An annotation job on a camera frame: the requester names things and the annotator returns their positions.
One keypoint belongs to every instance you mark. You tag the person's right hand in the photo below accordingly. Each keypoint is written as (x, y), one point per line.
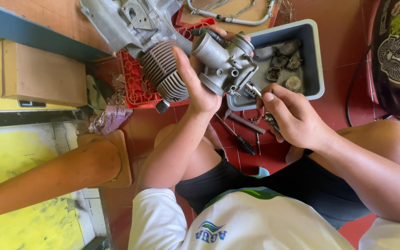
(295, 118)

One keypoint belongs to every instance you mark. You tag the person's left hand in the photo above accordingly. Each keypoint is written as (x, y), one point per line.
(201, 97)

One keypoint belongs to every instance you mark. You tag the grey metal carburetor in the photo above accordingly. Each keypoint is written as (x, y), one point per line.
(226, 64)

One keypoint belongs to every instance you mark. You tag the round grey metal cap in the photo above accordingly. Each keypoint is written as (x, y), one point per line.
(292, 84)

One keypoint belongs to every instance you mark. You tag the small grey carburetor part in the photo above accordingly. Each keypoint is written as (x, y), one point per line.
(279, 61)
(273, 74)
(294, 63)

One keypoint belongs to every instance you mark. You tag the grey metal chisel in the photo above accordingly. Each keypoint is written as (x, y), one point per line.
(247, 123)

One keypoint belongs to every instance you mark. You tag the grey plastic tray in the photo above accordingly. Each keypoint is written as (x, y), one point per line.
(311, 59)

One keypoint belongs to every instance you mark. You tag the person's left leg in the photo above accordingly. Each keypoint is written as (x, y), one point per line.
(200, 159)

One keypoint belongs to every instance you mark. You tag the teal sandal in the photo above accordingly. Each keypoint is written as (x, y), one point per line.
(260, 172)

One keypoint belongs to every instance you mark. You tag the red plastic crate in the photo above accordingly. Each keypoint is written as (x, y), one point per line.
(135, 86)

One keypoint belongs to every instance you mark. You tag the person's black shorts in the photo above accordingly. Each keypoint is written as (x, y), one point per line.
(290, 187)

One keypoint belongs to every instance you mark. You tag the domed grey float bowl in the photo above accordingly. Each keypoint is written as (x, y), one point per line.
(289, 47)
(264, 54)

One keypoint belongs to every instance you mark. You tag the white bent tube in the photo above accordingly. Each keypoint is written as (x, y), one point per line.
(234, 20)

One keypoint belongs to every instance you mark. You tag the silver finned motorcycle engine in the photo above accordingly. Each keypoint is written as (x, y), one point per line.
(141, 31)

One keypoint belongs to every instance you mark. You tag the purple patterned rag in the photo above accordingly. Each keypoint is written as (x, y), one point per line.
(113, 114)

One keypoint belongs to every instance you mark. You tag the person's right leg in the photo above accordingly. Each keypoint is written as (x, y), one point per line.
(387, 139)

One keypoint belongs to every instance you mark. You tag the brown wooden sandal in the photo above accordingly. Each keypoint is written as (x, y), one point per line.
(125, 163)

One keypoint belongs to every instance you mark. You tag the green sandal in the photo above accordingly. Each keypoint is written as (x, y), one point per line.
(95, 95)

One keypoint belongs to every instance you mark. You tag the person's white shirt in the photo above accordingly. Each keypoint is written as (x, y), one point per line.
(255, 222)

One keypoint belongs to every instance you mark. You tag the black stickered helmet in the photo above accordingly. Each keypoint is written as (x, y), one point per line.
(399, 55)

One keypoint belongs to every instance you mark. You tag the brown cardboard box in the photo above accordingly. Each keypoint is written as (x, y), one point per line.
(43, 73)

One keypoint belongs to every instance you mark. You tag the blue-edged wooden table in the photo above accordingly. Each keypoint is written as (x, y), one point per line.
(36, 24)

